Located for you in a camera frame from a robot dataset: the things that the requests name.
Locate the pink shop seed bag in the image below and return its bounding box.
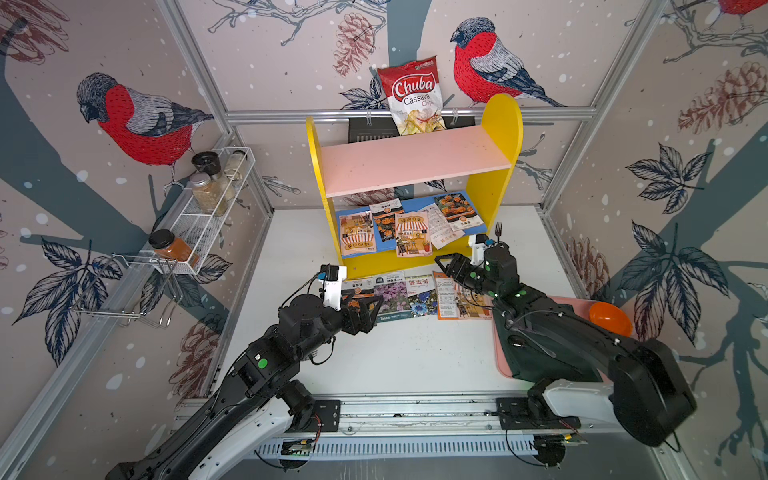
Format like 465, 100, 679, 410
395, 212, 432, 258

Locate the beige spice jar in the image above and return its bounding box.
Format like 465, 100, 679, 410
189, 172, 228, 217

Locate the purple flower seed bag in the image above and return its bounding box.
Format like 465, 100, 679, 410
373, 272, 412, 323

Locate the marigold seed bag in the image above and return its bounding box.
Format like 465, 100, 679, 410
341, 278, 375, 311
433, 192, 483, 231
369, 198, 404, 242

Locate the blue flower seed bag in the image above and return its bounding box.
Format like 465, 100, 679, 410
405, 273, 438, 317

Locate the yellow wooden shelf unit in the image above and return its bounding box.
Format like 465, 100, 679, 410
306, 94, 524, 249

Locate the pink tray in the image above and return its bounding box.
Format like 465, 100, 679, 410
492, 287, 632, 383

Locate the orange back-side seed bag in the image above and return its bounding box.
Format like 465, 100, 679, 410
433, 272, 461, 320

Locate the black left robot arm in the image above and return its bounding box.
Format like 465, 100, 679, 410
107, 294, 383, 479

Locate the white text seed bag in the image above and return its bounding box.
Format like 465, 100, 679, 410
419, 204, 464, 250

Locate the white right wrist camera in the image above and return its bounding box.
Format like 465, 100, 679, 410
469, 234, 495, 266

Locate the red Chuba chips bag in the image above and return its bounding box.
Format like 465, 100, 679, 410
377, 56, 446, 136

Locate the large shop seed bag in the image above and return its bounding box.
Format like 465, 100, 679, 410
339, 211, 377, 257

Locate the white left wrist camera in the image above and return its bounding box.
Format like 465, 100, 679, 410
317, 264, 347, 311

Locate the orange bowl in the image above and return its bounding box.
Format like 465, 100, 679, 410
589, 302, 633, 337

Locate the black metal bracket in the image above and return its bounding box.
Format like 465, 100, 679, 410
348, 117, 399, 143

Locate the white wire spice rack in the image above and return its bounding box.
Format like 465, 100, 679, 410
139, 147, 255, 283

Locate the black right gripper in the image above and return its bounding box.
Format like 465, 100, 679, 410
433, 254, 501, 302

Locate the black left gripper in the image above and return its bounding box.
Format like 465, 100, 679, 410
295, 286, 384, 361

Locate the orange spice jar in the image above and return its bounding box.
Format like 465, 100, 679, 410
148, 229, 199, 266

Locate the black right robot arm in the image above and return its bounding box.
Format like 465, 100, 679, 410
435, 241, 697, 447

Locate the shop picture seed bag top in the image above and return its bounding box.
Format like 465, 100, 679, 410
454, 284, 493, 320

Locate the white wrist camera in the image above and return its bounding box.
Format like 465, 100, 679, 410
317, 264, 347, 311
469, 234, 495, 266

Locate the black lid spice jar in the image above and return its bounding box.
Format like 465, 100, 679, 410
191, 151, 235, 202

